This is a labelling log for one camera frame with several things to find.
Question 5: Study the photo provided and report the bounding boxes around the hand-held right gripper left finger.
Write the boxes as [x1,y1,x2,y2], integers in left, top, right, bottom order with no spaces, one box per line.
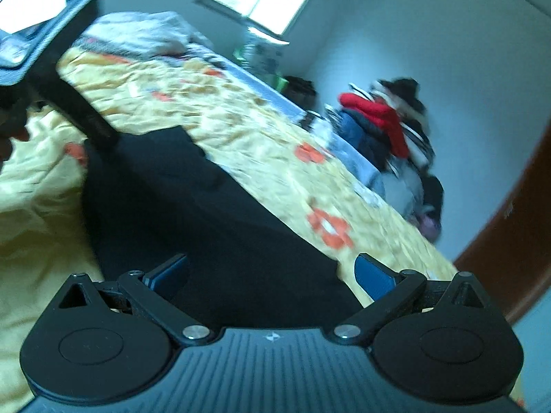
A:
[54,253,213,347]

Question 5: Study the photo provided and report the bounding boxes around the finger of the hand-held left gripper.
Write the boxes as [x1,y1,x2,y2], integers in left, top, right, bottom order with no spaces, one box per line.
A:
[33,57,122,155]

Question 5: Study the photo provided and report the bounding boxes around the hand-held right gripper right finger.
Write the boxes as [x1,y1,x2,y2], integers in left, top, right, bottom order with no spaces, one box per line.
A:
[332,254,490,347]

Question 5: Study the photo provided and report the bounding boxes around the black pants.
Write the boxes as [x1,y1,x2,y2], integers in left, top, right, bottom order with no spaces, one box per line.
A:
[81,124,363,330]

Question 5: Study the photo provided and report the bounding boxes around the purple bag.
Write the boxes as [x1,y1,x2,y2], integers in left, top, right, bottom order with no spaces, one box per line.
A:
[418,214,443,242]

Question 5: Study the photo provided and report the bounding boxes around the grey cloth bundle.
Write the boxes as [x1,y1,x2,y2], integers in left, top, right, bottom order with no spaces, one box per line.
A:
[382,171,426,221]

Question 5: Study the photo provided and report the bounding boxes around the black backpack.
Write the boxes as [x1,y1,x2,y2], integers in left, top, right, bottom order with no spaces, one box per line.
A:
[422,176,445,225]

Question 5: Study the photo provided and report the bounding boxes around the grey quilt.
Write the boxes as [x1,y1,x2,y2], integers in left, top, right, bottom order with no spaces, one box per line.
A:
[81,10,217,60]

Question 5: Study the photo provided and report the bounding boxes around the navy puffer jacket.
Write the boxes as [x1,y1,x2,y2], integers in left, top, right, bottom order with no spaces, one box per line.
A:
[339,109,399,173]

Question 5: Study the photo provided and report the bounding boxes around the brown wooden door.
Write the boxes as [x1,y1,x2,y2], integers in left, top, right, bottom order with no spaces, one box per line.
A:
[453,137,551,324]

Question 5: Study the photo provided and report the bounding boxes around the red puffer jacket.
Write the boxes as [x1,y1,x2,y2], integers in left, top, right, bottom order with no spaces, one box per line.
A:
[338,92,410,160]

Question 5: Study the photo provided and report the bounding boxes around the yellow floral bedsheet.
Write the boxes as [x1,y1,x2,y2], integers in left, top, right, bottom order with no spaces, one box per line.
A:
[0,45,462,413]

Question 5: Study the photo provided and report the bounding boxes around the black and white cloth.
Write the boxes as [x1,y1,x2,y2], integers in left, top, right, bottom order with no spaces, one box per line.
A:
[301,110,334,135]

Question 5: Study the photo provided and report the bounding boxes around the light blue quilted blanket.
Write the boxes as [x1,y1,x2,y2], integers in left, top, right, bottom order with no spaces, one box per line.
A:
[188,42,386,196]

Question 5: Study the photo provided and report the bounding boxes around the black garment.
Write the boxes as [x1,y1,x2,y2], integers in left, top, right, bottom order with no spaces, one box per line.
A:
[378,77,428,117]

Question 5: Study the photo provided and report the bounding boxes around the floral pillow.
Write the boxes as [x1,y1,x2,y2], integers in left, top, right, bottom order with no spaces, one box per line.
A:
[239,27,285,83]

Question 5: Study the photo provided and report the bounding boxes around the black bag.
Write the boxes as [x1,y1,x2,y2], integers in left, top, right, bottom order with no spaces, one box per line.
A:
[284,76,318,109]

